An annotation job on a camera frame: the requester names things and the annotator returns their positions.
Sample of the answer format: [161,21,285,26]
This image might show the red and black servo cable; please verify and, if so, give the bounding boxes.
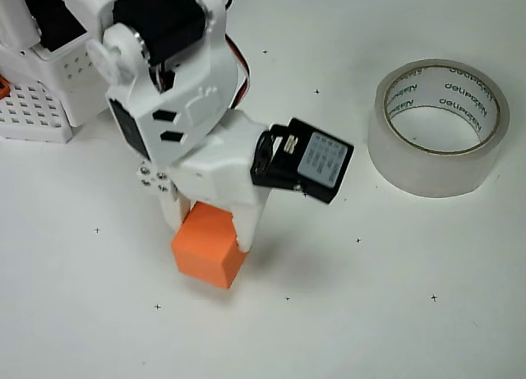
[216,0,252,109]

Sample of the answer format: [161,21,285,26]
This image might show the white perforated base plate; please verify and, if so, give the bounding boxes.
[0,81,76,144]

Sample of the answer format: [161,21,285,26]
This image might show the orange cube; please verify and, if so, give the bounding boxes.
[170,201,249,291]

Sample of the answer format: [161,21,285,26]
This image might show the clear packing tape roll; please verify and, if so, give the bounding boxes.
[367,58,511,198]

